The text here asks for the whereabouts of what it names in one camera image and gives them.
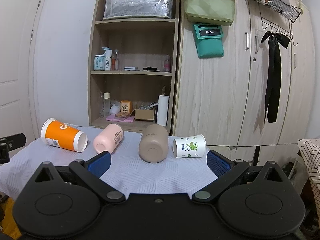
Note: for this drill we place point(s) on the wooden open shelf unit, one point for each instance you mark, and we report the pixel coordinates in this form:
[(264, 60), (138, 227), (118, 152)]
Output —
[(143, 44)]

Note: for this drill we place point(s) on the light wood wardrobe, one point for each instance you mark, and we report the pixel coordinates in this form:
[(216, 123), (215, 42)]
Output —
[(223, 98)]

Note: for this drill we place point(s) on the clear bottle beige cap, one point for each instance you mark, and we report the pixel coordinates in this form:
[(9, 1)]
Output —
[(106, 104)]

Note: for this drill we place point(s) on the white door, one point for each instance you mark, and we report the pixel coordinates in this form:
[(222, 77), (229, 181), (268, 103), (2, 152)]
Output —
[(18, 19)]

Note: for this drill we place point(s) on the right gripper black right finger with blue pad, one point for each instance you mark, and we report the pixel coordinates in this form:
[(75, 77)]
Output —
[(228, 173)]

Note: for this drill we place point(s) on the white paper towel roll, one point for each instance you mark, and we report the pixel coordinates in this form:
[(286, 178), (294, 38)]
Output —
[(162, 111)]

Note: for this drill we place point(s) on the patterned beige pillow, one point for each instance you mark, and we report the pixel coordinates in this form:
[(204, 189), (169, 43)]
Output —
[(309, 149)]

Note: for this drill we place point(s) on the pink small bottle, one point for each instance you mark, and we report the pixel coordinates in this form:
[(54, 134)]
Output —
[(167, 64)]

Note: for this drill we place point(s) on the small cardboard box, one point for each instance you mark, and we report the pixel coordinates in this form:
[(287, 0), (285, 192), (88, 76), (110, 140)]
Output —
[(144, 114)]

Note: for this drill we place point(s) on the white pump bottle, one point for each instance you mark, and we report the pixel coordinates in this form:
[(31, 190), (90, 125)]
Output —
[(108, 57)]

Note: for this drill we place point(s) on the white small jar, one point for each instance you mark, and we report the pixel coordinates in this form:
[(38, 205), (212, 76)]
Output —
[(115, 108)]

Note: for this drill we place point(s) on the orange patterned small box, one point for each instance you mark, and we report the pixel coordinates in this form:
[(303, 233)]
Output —
[(126, 106)]

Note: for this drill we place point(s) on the black ribbon bow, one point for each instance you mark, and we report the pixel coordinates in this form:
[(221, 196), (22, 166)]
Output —
[(273, 87)]

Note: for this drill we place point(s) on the plastic wrapped grey storage box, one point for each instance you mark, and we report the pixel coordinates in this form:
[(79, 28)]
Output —
[(137, 8)]

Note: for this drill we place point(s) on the clear bottle red liquid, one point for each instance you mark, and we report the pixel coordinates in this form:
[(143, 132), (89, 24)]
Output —
[(115, 60)]

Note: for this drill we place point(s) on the teal and white can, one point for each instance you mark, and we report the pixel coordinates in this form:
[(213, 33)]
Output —
[(99, 62)]

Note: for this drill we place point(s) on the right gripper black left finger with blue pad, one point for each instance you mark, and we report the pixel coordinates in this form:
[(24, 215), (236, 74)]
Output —
[(89, 172)]

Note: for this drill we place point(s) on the taupe Miniso tumbler cup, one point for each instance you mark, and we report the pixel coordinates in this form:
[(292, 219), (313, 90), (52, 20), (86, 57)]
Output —
[(154, 145)]

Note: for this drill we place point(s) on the green cushion bag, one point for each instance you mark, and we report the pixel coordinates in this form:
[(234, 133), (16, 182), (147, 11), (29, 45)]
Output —
[(219, 12)]

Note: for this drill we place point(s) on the orange paper cup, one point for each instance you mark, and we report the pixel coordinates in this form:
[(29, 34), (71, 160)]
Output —
[(58, 134)]

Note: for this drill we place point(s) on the white paper cup green print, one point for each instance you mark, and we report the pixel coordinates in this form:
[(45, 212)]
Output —
[(190, 147)]

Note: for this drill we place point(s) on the pink tumbler cup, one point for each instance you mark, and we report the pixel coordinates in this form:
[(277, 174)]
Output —
[(108, 139)]

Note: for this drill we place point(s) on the pink flat book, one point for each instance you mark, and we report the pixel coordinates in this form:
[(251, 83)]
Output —
[(114, 118)]

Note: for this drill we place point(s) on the teal Redmi pouch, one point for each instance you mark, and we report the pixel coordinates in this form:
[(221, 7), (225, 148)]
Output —
[(208, 40)]

